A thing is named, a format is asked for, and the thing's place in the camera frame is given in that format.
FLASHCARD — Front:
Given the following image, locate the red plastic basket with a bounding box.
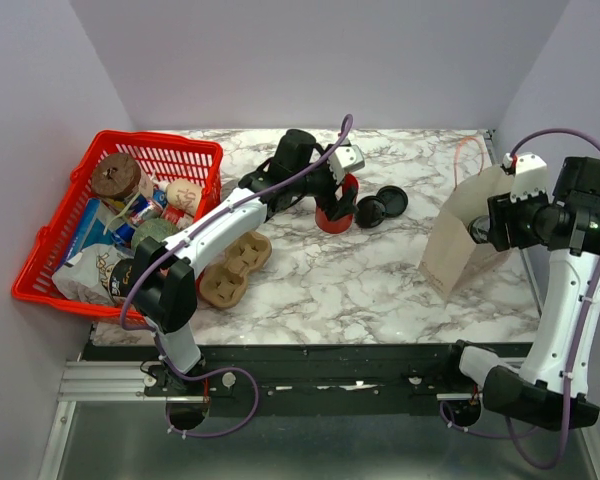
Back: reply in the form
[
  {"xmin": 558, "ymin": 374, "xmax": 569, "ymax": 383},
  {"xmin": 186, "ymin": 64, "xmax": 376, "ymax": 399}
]
[{"xmin": 11, "ymin": 130, "xmax": 223, "ymax": 324}]

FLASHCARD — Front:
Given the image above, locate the green round melon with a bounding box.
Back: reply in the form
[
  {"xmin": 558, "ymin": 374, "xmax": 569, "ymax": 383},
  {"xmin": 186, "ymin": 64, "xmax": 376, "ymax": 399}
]
[{"xmin": 131, "ymin": 218, "xmax": 179, "ymax": 251}]

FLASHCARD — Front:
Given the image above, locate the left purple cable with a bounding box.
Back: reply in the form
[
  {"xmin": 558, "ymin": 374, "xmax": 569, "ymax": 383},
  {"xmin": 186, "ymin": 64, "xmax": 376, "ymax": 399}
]
[{"xmin": 119, "ymin": 113, "xmax": 355, "ymax": 439}]

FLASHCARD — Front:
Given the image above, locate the black cup lid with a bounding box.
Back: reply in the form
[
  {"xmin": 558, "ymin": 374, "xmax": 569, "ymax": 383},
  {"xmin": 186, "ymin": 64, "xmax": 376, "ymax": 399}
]
[{"xmin": 467, "ymin": 215, "xmax": 490, "ymax": 244}]

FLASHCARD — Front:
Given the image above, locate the red straw holder cup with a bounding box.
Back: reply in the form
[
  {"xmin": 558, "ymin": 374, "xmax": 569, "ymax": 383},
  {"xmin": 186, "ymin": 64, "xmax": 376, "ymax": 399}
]
[{"xmin": 314, "ymin": 174, "xmax": 359, "ymax": 234}]

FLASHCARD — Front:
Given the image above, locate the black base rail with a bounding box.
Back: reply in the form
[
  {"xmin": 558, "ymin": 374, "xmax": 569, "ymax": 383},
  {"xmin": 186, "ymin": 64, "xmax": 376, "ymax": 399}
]
[{"xmin": 83, "ymin": 344, "xmax": 476, "ymax": 417}]

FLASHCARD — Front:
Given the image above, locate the purple cable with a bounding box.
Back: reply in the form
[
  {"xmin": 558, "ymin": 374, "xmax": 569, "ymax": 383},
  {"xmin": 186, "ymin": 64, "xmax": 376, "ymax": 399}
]
[
  {"xmin": 119, "ymin": 113, "xmax": 355, "ymax": 439},
  {"xmin": 439, "ymin": 127, "xmax": 600, "ymax": 470}
]

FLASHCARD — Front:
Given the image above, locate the beige paper bag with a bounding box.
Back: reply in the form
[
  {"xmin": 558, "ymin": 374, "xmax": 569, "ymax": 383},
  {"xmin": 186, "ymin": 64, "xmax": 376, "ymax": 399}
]
[{"xmin": 419, "ymin": 136, "xmax": 512, "ymax": 302}]

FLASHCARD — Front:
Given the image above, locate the stack of black lids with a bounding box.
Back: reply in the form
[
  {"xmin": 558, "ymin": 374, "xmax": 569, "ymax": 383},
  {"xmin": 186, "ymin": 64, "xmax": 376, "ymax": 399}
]
[{"xmin": 354, "ymin": 185, "xmax": 409, "ymax": 229}]

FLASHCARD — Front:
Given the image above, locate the blue red can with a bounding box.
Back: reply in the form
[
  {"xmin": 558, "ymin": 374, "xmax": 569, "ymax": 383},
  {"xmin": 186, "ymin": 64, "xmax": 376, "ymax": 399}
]
[{"xmin": 112, "ymin": 190, "xmax": 167, "ymax": 244}]

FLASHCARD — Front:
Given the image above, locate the blue white package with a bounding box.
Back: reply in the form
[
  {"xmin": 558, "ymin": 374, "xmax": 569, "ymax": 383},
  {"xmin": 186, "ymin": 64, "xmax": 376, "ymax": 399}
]
[{"xmin": 60, "ymin": 198, "xmax": 124, "ymax": 265}]

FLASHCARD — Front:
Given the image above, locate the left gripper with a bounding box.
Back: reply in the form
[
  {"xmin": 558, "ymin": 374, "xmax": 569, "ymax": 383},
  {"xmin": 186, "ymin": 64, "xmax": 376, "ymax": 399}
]
[{"xmin": 290, "ymin": 145, "xmax": 358, "ymax": 222}]

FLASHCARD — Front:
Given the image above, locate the black pink can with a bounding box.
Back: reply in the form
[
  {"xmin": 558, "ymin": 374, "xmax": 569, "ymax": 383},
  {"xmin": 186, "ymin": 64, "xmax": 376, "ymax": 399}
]
[{"xmin": 106, "ymin": 258, "xmax": 133, "ymax": 306}]

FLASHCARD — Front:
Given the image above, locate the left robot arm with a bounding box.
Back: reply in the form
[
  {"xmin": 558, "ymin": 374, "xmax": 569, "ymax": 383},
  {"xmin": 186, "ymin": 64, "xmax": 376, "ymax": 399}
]
[{"xmin": 123, "ymin": 124, "xmax": 365, "ymax": 395}]

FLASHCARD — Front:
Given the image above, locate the beige bottle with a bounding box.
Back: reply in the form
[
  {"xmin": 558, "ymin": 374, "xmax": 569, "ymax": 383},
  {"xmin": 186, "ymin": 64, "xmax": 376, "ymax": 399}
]
[{"xmin": 166, "ymin": 178, "xmax": 203, "ymax": 217}]

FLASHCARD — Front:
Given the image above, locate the brown cork roll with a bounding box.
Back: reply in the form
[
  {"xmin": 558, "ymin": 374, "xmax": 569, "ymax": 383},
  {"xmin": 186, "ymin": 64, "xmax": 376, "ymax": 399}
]
[{"xmin": 91, "ymin": 153, "xmax": 141, "ymax": 200}]

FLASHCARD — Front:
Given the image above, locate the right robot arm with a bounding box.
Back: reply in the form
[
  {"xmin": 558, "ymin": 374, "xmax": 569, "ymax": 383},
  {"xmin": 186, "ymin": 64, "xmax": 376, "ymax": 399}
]
[{"xmin": 439, "ymin": 153, "xmax": 600, "ymax": 431}]

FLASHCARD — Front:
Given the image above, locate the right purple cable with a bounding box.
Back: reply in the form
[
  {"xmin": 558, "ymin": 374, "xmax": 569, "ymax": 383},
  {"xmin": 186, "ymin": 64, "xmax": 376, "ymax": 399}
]
[{"xmin": 439, "ymin": 127, "xmax": 600, "ymax": 470}]

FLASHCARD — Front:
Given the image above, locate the brown cardboard cup carrier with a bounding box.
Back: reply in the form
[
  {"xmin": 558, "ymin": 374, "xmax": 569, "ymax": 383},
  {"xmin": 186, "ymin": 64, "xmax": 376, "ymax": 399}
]
[{"xmin": 199, "ymin": 231, "xmax": 272, "ymax": 309}]

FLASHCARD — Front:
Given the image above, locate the white snack bag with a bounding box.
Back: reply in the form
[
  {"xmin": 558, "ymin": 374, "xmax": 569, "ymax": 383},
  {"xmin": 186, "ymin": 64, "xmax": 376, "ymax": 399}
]
[{"xmin": 52, "ymin": 244, "xmax": 124, "ymax": 306}]

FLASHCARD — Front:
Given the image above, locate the aluminium frame rail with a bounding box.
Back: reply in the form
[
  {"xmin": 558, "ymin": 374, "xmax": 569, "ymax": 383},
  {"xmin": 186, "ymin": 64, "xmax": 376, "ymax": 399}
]
[{"xmin": 37, "ymin": 355, "xmax": 600, "ymax": 480}]

